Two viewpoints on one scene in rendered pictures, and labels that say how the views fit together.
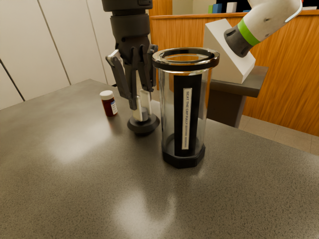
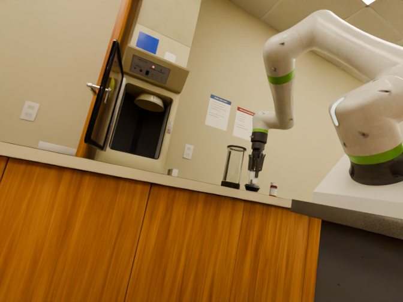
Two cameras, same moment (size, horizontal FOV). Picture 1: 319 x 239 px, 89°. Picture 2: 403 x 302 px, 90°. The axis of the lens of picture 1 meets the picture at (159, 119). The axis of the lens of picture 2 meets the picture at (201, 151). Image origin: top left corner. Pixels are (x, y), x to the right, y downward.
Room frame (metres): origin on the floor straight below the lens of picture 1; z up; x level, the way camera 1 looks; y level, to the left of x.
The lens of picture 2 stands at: (0.59, -1.12, 0.93)
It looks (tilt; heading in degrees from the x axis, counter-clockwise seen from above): 9 degrees up; 116
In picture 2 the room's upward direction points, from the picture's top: 11 degrees clockwise
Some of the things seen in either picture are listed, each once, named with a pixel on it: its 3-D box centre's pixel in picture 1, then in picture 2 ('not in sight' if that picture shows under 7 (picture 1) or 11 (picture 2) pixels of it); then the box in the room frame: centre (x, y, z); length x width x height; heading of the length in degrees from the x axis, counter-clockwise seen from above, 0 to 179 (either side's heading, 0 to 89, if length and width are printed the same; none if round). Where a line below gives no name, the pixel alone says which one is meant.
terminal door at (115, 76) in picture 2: not in sight; (107, 101); (-0.15, -0.58, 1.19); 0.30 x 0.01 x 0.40; 132
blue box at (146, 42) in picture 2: not in sight; (146, 48); (-0.17, -0.44, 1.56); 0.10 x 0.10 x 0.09; 48
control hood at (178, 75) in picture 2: not in sight; (156, 71); (-0.12, -0.38, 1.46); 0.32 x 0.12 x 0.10; 48
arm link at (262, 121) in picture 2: not in sight; (262, 122); (0.38, 0.04, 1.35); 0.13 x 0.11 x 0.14; 176
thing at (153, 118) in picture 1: (143, 119); (252, 185); (0.37, 0.05, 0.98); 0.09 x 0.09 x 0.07
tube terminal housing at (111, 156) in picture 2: not in sight; (146, 104); (-0.25, -0.26, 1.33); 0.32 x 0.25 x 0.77; 48
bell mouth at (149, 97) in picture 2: not in sight; (150, 101); (-0.22, -0.26, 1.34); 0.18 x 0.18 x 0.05
